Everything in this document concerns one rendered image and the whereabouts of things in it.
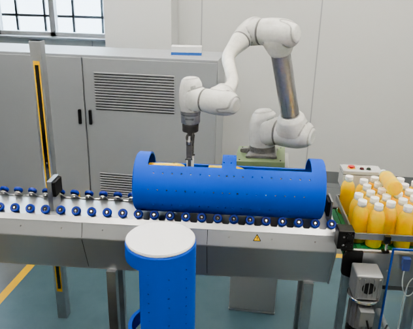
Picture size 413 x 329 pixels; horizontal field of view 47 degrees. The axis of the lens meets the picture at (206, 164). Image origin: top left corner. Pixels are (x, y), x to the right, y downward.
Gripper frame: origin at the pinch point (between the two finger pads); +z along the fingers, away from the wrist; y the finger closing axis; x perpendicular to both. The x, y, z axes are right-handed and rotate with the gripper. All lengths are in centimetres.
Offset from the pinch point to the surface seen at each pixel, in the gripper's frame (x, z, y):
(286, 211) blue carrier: 45.3, 15.8, 12.2
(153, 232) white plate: -10.8, 15.0, 39.3
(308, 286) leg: 59, 58, 9
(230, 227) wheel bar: 20.2, 26.4, 10.8
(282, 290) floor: 58, 119, -74
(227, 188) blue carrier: 18.0, 5.6, 12.9
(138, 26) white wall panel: -77, -40, -258
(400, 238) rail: 94, 22, 20
